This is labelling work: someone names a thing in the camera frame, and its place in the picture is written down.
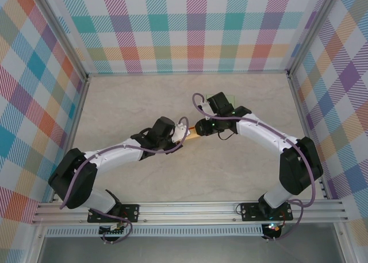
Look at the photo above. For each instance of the orange paper box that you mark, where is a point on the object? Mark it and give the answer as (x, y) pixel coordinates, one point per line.
(192, 136)

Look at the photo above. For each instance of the green paper box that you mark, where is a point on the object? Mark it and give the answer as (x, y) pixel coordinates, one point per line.
(233, 100)

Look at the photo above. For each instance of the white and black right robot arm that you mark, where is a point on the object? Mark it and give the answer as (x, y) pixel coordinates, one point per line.
(299, 171)

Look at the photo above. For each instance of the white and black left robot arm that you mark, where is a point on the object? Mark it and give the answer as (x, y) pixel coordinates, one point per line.
(80, 185)

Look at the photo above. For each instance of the grey metal sheet panel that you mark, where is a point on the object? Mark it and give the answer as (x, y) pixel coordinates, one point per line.
(187, 250)

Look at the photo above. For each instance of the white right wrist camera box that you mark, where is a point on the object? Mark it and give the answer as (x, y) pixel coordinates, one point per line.
(205, 105)

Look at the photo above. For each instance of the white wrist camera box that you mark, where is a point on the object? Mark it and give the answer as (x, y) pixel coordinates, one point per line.
(205, 105)
(180, 132)

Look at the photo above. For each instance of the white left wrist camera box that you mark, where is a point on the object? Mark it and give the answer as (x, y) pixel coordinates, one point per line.
(180, 132)

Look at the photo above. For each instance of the long aluminium mounting rail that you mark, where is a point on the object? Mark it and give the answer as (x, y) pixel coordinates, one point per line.
(187, 209)

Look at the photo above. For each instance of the aluminium side floor rail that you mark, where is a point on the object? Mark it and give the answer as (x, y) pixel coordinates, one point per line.
(77, 110)
(300, 110)

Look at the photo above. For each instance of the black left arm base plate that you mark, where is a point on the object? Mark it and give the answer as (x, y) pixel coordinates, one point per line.
(133, 212)

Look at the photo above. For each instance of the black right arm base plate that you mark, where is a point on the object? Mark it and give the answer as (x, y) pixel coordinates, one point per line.
(247, 212)

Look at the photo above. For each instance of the aluminium frame post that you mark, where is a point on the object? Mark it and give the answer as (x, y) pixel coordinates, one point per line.
(61, 34)
(312, 30)

